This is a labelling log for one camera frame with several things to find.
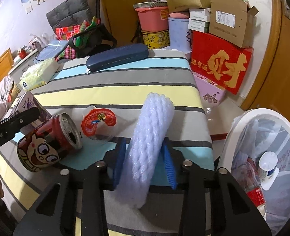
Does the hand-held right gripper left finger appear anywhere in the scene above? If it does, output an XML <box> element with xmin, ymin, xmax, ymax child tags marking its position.
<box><xmin>12</xmin><ymin>137</ymin><xmax>128</xmax><ymax>236</ymax></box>

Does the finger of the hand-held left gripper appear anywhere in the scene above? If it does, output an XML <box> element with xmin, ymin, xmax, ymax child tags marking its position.
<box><xmin>1</xmin><ymin>107</ymin><xmax>41</xmax><ymax>131</ymax></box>

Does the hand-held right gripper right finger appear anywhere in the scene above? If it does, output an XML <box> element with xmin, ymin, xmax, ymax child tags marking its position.
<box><xmin>161</xmin><ymin>138</ymin><xmax>273</xmax><ymax>236</ymax></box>

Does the purple drink carton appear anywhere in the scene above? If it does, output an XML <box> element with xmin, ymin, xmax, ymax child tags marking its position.
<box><xmin>6</xmin><ymin>91</ymin><xmax>53</xmax><ymax>126</ymax></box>

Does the white foam net sleeve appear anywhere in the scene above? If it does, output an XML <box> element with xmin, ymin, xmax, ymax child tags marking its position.
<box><xmin>115</xmin><ymin>92</ymin><xmax>175</xmax><ymax>209</ymax></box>

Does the white trash bin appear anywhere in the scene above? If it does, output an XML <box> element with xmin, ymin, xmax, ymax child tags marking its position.
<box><xmin>216</xmin><ymin>108</ymin><xmax>290</xmax><ymax>236</ymax></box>

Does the clear bottle with red label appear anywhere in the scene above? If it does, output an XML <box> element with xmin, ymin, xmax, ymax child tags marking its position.
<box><xmin>243</xmin><ymin>157</ymin><xmax>267</xmax><ymax>219</ymax></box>

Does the white paper cup blue print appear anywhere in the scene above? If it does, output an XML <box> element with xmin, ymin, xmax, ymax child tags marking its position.
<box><xmin>258</xmin><ymin>151</ymin><xmax>279</xmax><ymax>190</ymax></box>

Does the red cartoon drink can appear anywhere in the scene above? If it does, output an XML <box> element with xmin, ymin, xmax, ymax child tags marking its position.
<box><xmin>17</xmin><ymin>112</ymin><xmax>83</xmax><ymax>172</ymax></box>

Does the clear cup with red lid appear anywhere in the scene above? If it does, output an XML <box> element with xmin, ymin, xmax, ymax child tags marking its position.
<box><xmin>81</xmin><ymin>105</ymin><xmax>119</xmax><ymax>142</ymax></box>

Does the yellow tissue pack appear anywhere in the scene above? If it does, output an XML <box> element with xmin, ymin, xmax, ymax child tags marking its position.
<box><xmin>19</xmin><ymin>57</ymin><xmax>60</xmax><ymax>91</ymax></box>

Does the grey drawer cabinet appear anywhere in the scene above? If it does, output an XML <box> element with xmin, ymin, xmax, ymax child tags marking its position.
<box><xmin>8</xmin><ymin>48</ymin><xmax>41</xmax><ymax>79</ymax></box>

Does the striped tablecloth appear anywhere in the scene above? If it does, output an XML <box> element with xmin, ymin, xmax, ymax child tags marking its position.
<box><xmin>0</xmin><ymin>49</ymin><xmax>215</xmax><ymax>236</ymax></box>

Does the blue folded blanket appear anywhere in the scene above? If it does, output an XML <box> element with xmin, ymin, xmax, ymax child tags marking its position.
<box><xmin>35</xmin><ymin>39</ymin><xmax>69</xmax><ymax>62</ymax></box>

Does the lilac floral box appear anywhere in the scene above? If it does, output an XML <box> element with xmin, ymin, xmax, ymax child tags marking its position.
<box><xmin>193</xmin><ymin>72</ymin><xmax>227</xmax><ymax>106</ymax></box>

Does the red plaid cloth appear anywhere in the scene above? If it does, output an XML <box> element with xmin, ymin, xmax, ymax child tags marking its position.
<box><xmin>55</xmin><ymin>17</ymin><xmax>101</xmax><ymax>61</ymax></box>

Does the dark blue glasses case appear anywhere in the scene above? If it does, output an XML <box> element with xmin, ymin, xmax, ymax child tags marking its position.
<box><xmin>86</xmin><ymin>43</ymin><xmax>149</xmax><ymax>72</ymax></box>

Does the black office chair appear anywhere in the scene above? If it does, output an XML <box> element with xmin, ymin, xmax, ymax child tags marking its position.
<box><xmin>46</xmin><ymin>0</ymin><xmax>118</xmax><ymax>57</ymax></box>

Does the clear bin liner bag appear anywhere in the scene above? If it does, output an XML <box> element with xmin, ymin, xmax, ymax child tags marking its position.
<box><xmin>231</xmin><ymin>118</ymin><xmax>290</xmax><ymax>236</ymax></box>

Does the grey quilted cushion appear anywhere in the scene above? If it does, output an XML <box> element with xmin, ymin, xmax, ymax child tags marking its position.
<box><xmin>46</xmin><ymin>0</ymin><xmax>92</xmax><ymax>30</ymax></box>

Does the red gift box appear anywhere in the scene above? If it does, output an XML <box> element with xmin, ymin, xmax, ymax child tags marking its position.
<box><xmin>190</xmin><ymin>30</ymin><xmax>254</xmax><ymax>95</ymax></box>

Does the yellow patterned box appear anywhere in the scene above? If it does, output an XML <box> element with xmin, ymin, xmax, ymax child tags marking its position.
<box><xmin>141</xmin><ymin>29</ymin><xmax>170</xmax><ymax>50</ymax></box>

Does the light blue round bin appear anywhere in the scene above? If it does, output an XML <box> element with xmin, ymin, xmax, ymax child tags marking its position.
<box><xmin>168</xmin><ymin>12</ymin><xmax>193</xmax><ymax>52</ymax></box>

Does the small white box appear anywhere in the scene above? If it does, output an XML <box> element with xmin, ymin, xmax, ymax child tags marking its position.
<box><xmin>189</xmin><ymin>18</ymin><xmax>209</xmax><ymax>28</ymax></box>
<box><xmin>190</xmin><ymin>8</ymin><xmax>210</xmax><ymax>20</ymax></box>
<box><xmin>188</xmin><ymin>24</ymin><xmax>209</xmax><ymax>33</ymax></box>

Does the pink plastic tub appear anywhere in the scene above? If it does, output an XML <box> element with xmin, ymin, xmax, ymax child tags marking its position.
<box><xmin>135</xmin><ymin>7</ymin><xmax>170</xmax><ymax>33</ymax></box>

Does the wooden wardrobe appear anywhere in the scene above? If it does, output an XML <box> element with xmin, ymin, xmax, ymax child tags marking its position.
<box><xmin>76</xmin><ymin>0</ymin><xmax>170</xmax><ymax>47</ymax></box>

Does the wooden door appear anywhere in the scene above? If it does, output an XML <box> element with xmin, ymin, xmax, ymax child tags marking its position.
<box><xmin>241</xmin><ymin>0</ymin><xmax>290</xmax><ymax>118</ymax></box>

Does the open cardboard box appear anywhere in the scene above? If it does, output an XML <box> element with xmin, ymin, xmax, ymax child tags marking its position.
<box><xmin>208</xmin><ymin>0</ymin><xmax>260</xmax><ymax>49</ymax></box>

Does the patterned flat box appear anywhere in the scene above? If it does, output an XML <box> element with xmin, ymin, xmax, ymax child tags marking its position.
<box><xmin>133</xmin><ymin>1</ymin><xmax>169</xmax><ymax>10</ymax></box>

